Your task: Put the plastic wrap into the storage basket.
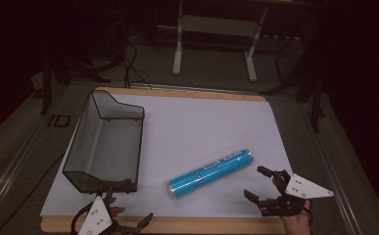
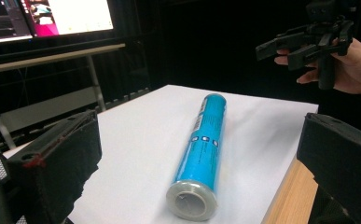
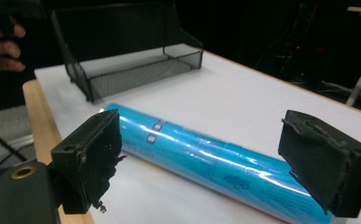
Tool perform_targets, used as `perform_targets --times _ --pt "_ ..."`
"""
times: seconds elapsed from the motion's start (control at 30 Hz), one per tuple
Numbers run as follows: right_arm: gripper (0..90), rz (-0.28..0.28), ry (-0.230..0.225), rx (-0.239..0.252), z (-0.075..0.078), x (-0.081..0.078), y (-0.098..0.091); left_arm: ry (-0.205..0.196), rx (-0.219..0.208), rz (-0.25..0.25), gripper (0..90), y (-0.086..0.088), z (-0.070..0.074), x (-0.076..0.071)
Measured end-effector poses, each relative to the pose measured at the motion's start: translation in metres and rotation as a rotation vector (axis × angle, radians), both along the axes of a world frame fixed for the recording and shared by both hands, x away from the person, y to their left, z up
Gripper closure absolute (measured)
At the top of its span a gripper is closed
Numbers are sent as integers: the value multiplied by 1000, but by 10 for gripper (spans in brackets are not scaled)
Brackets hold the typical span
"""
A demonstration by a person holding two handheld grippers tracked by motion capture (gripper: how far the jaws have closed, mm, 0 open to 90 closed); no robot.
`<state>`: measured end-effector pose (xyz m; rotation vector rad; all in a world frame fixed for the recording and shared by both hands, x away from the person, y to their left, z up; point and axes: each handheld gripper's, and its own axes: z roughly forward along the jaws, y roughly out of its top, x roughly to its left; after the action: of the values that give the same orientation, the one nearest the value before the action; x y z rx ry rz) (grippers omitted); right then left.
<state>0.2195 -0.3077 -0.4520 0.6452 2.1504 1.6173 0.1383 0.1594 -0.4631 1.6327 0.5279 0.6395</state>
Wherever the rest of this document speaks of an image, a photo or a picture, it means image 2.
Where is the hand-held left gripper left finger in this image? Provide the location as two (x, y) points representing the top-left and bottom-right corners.
(7, 109), (104, 224)

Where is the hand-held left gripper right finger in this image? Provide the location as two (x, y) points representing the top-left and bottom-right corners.
(296, 112), (361, 224)

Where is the blue cylindrical tube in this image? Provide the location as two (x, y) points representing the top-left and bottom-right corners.
(165, 92), (228, 222)

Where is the white table cover sheet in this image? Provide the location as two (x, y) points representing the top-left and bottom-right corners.
(2, 84), (320, 224)

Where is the lit computer monitor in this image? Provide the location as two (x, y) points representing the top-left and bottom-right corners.
(20, 0), (115, 39)

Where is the dark-screen computer monitor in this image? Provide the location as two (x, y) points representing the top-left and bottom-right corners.
(0, 0), (34, 46)

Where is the metal frame stand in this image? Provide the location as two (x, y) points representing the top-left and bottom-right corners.
(0, 43), (127, 150)

